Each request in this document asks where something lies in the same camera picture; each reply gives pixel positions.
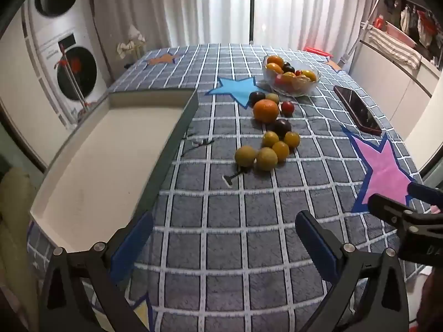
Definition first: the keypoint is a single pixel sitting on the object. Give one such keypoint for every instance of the beige sofa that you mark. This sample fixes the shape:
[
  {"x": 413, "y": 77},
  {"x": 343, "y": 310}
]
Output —
[{"x": 17, "y": 242}]

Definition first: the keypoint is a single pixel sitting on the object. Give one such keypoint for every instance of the yellow cherry tomato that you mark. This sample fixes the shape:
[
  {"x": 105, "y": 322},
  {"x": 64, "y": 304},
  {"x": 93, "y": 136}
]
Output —
[
  {"x": 291, "y": 139},
  {"x": 280, "y": 149},
  {"x": 270, "y": 139}
]

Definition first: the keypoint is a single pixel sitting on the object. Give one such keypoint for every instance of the large yellow tomato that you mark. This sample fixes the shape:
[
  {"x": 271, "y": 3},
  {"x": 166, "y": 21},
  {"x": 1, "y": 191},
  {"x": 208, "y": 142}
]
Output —
[{"x": 309, "y": 75}]

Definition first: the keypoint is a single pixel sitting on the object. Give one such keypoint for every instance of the pink basin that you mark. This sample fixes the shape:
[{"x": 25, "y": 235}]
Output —
[{"x": 401, "y": 34}]

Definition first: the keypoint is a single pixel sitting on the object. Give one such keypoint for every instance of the dark purple plum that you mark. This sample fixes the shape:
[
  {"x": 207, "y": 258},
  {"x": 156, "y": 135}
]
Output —
[
  {"x": 257, "y": 96},
  {"x": 282, "y": 127}
]

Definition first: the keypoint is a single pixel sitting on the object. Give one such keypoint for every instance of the red broom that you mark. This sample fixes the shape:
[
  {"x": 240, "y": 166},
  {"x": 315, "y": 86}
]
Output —
[{"x": 72, "y": 76}]

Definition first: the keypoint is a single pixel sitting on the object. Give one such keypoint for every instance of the glass bowl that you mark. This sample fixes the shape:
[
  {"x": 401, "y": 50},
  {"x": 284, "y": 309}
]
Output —
[{"x": 294, "y": 88}]

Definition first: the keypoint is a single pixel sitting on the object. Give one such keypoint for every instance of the person's right forearm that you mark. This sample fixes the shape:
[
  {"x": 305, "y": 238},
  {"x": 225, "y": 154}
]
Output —
[{"x": 432, "y": 301}]

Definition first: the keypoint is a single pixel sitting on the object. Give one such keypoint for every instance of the metal stand with white cloths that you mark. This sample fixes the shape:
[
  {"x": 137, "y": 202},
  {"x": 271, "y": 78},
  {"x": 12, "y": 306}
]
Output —
[{"x": 131, "y": 43}]

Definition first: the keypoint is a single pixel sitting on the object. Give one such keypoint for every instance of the green yellow plum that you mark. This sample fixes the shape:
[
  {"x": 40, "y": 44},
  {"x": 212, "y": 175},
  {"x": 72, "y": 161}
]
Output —
[
  {"x": 266, "y": 158},
  {"x": 245, "y": 155}
]

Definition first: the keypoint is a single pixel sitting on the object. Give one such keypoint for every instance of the red bucket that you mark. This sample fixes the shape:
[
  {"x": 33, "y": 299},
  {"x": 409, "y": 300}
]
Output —
[{"x": 316, "y": 51}]

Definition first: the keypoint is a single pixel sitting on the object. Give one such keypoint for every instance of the white cabinet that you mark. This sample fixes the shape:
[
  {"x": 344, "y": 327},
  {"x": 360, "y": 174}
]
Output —
[{"x": 380, "y": 86}]

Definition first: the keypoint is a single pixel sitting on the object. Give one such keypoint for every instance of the red tomato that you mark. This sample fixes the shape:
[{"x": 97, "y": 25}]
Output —
[{"x": 287, "y": 108}]

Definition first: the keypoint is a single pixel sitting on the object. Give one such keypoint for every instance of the small tan plum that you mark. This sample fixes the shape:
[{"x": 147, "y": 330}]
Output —
[{"x": 272, "y": 97}]

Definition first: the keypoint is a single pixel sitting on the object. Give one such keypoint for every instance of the black smartphone with red case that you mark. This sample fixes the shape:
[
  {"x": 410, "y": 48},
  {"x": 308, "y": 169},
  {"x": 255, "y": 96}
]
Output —
[{"x": 358, "y": 109}]

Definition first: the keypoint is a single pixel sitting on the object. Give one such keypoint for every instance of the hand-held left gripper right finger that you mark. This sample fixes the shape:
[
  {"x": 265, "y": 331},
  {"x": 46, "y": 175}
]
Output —
[{"x": 316, "y": 245}]

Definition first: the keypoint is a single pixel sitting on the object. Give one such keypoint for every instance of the white tray with green rim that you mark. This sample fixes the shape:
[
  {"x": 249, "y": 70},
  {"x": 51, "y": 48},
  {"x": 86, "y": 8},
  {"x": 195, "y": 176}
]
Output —
[{"x": 103, "y": 166}]

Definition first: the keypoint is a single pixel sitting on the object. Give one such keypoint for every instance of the small mandarin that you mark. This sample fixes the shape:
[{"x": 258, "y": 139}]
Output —
[
  {"x": 275, "y": 59},
  {"x": 273, "y": 68}
]

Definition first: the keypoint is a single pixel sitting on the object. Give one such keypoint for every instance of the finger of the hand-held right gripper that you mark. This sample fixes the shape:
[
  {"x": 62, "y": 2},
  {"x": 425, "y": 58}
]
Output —
[
  {"x": 391, "y": 211},
  {"x": 422, "y": 191}
]

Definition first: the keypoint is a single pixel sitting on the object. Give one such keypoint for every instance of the striped towel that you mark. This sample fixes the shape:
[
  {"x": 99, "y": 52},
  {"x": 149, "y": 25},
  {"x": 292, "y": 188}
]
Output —
[{"x": 394, "y": 48}]

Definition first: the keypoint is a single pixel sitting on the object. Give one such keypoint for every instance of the small dark plum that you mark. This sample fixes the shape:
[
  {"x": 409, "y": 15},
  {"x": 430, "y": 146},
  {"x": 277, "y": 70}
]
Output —
[{"x": 288, "y": 66}]

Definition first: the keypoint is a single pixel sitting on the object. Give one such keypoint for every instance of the grey mop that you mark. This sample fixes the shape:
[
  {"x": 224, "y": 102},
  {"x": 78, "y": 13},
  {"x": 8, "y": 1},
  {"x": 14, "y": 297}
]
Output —
[{"x": 360, "y": 31}]

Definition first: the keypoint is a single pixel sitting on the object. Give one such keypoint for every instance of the white washing machine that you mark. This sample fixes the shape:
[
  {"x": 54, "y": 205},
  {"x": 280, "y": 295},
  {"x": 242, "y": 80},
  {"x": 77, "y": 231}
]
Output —
[{"x": 78, "y": 72}]

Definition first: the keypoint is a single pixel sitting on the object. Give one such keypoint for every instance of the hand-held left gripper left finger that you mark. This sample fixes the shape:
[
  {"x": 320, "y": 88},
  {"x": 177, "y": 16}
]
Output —
[{"x": 133, "y": 245}]

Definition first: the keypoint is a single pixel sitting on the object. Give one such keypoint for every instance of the white curtain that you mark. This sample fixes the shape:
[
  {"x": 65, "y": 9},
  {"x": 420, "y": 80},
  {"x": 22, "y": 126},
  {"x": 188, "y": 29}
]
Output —
[{"x": 173, "y": 7}]

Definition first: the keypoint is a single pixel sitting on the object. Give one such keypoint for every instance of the hanging clothes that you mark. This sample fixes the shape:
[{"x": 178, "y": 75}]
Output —
[{"x": 415, "y": 20}]

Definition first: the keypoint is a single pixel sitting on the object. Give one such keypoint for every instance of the large orange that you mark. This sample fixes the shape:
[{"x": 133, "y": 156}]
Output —
[{"x": 265, "y": 110}]

